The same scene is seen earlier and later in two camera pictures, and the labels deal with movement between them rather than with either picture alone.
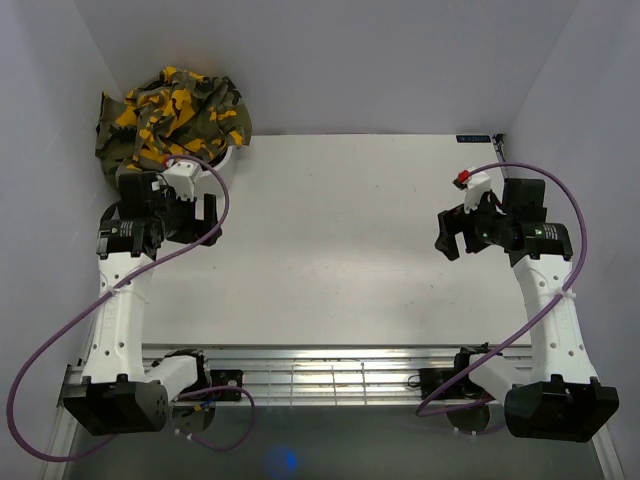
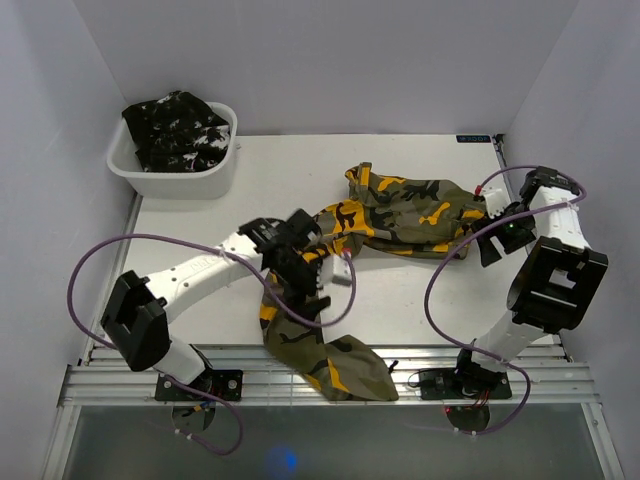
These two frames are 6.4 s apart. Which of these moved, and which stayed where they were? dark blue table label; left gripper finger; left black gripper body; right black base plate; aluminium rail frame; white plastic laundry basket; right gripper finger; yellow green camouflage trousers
Moved: left gripper finger; white plastic laundry basket; right gripper finger; yellow green camouflage trousers; left black gripper body
Stayed: right black base plate; aluminium rail frame; dark blue table label
